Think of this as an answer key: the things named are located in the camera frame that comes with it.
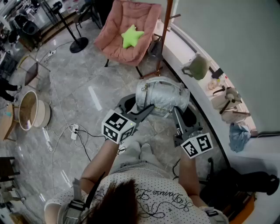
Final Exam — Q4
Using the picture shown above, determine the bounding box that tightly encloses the black stool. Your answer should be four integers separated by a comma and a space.
0, 156, 21, 182

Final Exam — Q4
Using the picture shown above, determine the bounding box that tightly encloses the brown wooden coat rack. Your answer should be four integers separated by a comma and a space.
140, 0, 182, 79

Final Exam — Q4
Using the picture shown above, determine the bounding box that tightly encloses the black office chair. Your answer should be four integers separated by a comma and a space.
198, 157, 280, 219

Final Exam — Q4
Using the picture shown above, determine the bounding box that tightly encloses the white cloth bag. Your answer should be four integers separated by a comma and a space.
220, 108, 252, 125

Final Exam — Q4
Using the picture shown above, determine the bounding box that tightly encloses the wooden stool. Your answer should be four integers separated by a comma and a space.
0, 103, 21, 142

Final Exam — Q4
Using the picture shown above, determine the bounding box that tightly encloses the pink cushioned chair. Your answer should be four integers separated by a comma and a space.
94, 0, 163, 79

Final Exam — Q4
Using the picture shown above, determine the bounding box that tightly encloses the person's white dotted shirt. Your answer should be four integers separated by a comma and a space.
43, 161, 229, 224

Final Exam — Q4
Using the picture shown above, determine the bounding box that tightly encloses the blue cloth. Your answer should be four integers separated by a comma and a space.
228, 122, 252, 153

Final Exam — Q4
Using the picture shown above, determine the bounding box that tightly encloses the white window ledge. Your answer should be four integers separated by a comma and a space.
153, 23, 256, 140

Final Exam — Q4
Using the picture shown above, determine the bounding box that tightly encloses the beige tote bag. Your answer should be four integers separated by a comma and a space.
211, 86, 243, 115

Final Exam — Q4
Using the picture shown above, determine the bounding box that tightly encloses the person's right leg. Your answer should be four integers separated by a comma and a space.
139, 143, 163, 167

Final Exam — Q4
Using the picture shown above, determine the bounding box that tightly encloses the black floor cable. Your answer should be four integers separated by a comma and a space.
74, 128, 106, 163

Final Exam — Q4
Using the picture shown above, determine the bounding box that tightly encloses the silver puffy bag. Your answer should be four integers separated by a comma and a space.
135, 76, 190, 119

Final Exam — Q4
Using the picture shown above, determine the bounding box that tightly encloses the person's right forearm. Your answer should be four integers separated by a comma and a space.
178, 150, 203, 207

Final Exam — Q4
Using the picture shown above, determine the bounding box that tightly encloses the white floor cable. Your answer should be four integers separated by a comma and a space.
41, 74, 74, 197

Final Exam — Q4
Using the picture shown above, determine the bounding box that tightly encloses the dark grey bag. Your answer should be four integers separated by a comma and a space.
148, 35, 164, 64

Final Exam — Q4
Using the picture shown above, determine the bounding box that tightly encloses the metal frame side table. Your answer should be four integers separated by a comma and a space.
18, 54, 51, 91

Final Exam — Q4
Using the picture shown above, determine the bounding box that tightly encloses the person's left leg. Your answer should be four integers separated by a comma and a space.
119, 141, 142, 169

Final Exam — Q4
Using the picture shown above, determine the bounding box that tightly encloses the black cart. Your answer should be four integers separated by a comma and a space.
8, 12, 42, 51

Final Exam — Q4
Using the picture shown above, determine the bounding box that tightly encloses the small beige plush toy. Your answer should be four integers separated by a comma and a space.
207, 79, 220, 90

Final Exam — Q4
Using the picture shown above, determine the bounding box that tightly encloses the person's left forearm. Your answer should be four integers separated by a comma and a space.
80, 139, 120, 194

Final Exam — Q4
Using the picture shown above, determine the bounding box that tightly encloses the round wooden glass-top table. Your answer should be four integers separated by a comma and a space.
18, 91, 51, 131

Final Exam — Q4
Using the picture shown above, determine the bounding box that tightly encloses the grey shoulder harness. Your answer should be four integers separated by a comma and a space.
64, 178, 89, 224

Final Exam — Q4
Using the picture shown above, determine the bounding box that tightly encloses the person's leg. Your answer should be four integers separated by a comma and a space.
139, 143, 163, 167
119, 141, 142, 169

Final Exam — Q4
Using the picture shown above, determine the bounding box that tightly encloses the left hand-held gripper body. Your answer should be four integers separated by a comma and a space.
101, 102, 141, 144

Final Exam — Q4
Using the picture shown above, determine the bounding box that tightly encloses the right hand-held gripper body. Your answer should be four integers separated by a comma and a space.
173, 126, 214, 159

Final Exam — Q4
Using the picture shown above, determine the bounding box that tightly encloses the white power strip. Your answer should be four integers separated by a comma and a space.
70, 123, 79, 140

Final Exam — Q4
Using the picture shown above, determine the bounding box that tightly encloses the green star pillow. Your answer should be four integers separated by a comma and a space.
121, 24, 145, 49

